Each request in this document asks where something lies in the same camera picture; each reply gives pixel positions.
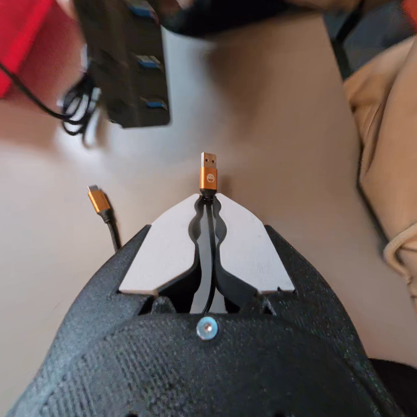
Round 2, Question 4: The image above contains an orange USB cable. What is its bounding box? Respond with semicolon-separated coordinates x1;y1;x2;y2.
87;152;218;315

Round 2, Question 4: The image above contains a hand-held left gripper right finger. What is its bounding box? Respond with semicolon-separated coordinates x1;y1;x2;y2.
215;193;295;310

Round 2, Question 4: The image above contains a red plastic bin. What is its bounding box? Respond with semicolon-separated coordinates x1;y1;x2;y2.
0;0;77;98

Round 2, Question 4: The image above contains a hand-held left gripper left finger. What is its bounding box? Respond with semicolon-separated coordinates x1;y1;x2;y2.
119;193;202;311

